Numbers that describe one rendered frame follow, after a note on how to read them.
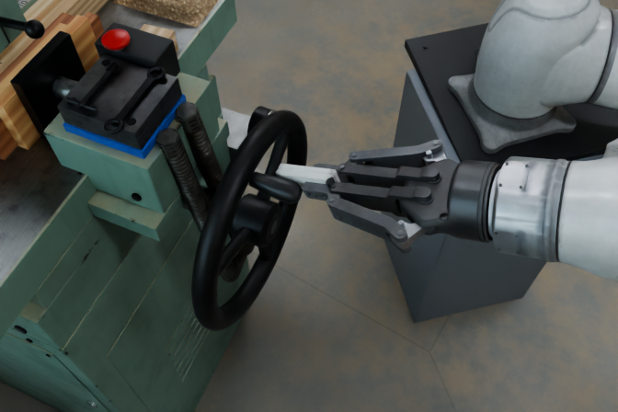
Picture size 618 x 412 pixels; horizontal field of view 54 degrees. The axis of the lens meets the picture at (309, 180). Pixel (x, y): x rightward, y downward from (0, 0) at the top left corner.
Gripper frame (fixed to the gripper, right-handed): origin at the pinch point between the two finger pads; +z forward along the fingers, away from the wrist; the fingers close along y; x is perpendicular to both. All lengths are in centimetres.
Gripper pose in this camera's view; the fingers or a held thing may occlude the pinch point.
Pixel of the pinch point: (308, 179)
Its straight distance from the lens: 66.1
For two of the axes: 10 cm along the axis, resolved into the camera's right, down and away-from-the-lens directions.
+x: 3.2, 6.5, 6.9
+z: -8.6, -1.1, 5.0
